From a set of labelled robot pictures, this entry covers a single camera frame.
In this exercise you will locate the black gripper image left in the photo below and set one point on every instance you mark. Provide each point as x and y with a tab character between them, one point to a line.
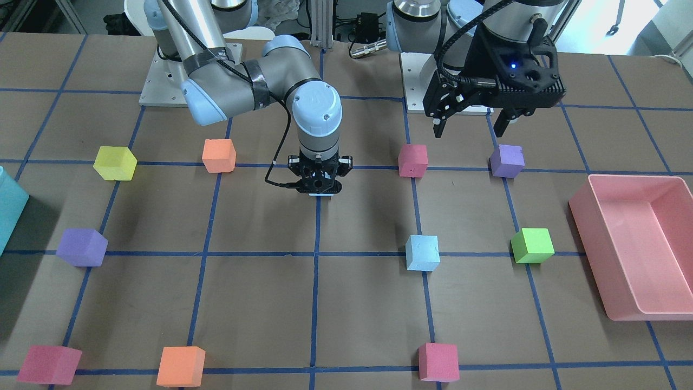
294	165

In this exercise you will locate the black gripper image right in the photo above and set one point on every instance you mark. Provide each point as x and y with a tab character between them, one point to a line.
483	60

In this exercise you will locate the silver arm on image left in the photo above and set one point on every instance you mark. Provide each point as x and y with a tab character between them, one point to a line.
216	86

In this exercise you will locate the silver arm on image right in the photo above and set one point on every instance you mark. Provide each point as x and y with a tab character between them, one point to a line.
422	26

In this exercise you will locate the purple foam block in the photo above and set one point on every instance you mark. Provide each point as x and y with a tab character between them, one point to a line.
82	247
507	161

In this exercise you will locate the red foam block top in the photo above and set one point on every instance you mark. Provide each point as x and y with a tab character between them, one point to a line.
413	160

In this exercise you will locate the red foam block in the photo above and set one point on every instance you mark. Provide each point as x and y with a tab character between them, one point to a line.
438	362
413	160
49	365

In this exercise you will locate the orange foam block top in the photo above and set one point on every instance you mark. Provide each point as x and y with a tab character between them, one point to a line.
219	156

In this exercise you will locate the orange foam block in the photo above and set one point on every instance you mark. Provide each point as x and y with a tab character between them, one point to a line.
181	366
219	156

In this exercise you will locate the silver cylindrical connector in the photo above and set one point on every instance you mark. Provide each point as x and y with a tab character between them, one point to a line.
367	49

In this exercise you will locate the green foam block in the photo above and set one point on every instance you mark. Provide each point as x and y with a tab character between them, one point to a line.
532	246

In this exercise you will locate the black power adapter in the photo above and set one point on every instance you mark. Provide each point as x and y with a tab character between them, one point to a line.
367	28

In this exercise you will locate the pink plastic bin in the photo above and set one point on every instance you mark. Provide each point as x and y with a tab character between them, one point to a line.
637	233

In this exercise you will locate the yellow foam block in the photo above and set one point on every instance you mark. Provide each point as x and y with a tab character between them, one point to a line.
115	163

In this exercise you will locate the red foam block bottom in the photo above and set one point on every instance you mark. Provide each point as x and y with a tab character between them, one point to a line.
49	365
438	362

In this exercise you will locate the orange foam block bottom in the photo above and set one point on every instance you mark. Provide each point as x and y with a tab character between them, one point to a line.
181	366

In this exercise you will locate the teal plastic bin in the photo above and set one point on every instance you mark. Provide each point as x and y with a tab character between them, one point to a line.
13	200

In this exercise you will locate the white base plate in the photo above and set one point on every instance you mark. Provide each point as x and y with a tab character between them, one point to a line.
162	86
417	71

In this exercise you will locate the aluminium frame post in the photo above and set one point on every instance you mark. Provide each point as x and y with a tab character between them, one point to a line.
321	24

